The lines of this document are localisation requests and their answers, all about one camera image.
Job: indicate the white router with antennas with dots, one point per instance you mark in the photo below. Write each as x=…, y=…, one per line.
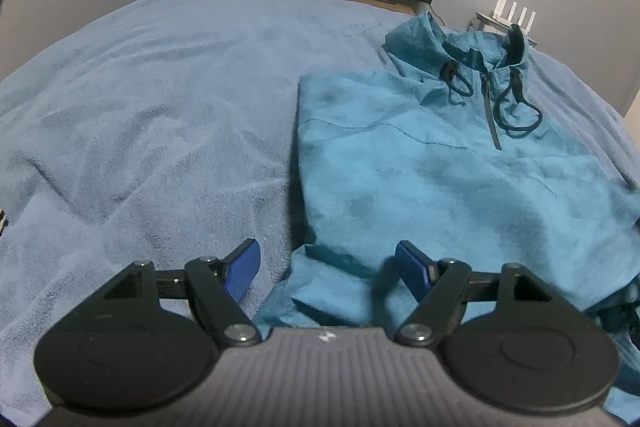
x=501, y=21

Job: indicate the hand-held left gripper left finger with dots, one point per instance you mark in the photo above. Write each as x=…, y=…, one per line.
x=245, y=266

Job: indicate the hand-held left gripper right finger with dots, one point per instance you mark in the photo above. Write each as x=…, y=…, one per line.
x=413, y=265

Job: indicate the teal hooded jacket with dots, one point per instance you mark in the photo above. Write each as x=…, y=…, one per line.
x=425, y=167

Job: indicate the blue fleece blanket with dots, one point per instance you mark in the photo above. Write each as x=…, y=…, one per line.
x=150, y=107

